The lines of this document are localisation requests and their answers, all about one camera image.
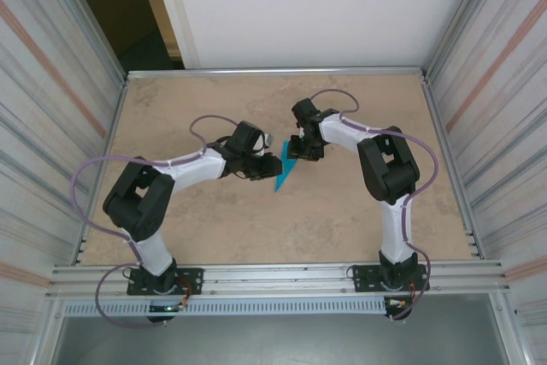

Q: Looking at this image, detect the blue square paper sheet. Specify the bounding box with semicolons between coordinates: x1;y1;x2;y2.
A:
273;140;301;193

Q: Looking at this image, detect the black electronics board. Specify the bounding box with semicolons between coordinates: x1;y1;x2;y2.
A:
147;301;189;324
383;296;414;322

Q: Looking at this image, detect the corrugated translucent side panel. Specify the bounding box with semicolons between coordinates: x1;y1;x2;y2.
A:
426;0;547;323
0;0;129;323

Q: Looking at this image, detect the aluminium table edge rail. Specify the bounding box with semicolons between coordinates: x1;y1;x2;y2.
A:
126;66;428;80

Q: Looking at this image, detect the long aluminium mounting rail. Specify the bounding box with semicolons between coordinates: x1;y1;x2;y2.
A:
46;258;512;300

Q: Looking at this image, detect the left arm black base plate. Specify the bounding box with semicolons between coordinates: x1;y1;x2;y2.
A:
126;268;204;297

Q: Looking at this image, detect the aluminium table side rail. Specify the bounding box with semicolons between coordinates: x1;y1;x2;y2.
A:
75;76;129;266
421;74;486;262

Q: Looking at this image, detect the grey slotted cable duct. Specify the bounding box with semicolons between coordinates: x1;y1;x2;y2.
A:
62;298;388;317

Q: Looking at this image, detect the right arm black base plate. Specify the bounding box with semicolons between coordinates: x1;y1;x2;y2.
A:
351;263;430;294

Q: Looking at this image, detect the beige door frame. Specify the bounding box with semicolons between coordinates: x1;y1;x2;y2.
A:
130;0;187;70

